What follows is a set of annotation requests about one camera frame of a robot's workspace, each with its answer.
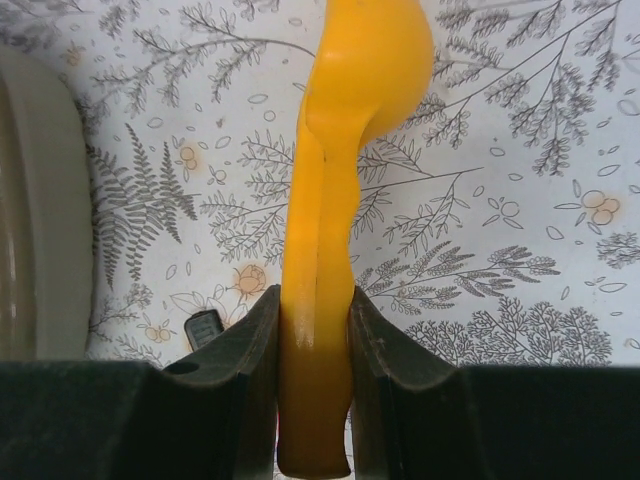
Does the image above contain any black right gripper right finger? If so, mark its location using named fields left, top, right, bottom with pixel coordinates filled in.
left=348, top=291, right=639, bottom=480

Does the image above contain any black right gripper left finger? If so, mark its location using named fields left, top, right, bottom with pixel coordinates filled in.
left=1, top=286, right=280, bottom=479

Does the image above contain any black T-shaped plastic piece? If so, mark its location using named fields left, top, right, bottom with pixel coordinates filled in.
left=184, top=309, right=224, bottom=351

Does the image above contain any yellow plastic litter scoop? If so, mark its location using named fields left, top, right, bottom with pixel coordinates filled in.
left=277, top=1, right=434, bottom=479

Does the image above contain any grey litter box tray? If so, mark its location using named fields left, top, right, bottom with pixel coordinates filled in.
left=1, top=46, right=94, bottom=361

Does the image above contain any floral table mat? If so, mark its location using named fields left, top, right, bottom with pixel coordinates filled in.
left=1, top=1, right=639, bottom=367

